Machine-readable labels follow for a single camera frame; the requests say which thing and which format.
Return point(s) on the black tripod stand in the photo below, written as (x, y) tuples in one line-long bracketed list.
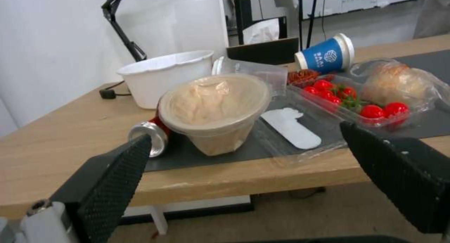
[(311, 13)]

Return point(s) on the red cherry tomato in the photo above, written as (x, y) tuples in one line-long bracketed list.
[(322, 84), (397, 109), (310, 90), (334, 99), (372, 112), (348, 92)]

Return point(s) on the dark grey table mat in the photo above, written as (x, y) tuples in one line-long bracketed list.
[(246, 148)]

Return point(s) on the red soda can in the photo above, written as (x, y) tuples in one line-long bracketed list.
[(151, 136)]

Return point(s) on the blue paper coffee cup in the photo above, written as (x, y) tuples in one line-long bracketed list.
[(325, 55)]

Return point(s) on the brown paper bowl with lid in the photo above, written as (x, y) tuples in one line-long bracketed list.
[(214, 113)]

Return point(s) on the white paper bowl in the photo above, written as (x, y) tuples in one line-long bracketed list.
[(167, 76)]

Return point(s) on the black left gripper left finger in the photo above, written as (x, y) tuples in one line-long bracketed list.
[(105, 185)]

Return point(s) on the dried red snack pile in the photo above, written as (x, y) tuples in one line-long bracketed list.
[(302, 76)]

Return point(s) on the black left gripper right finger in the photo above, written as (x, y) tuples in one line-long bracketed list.
[(397, 164)]

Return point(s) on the clear plastic cup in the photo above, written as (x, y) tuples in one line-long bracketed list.
[(253, 70)]

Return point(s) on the black office chair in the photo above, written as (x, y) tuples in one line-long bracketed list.
[(263, 49)]

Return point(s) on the white table leg frame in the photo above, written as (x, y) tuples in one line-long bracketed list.
[(182, 206)]

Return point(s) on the clear plastic clamshell tray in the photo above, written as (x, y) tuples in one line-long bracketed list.
[(316, 116)]

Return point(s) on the bread in plastic bag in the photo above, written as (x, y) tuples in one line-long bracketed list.
[(397, 86)]

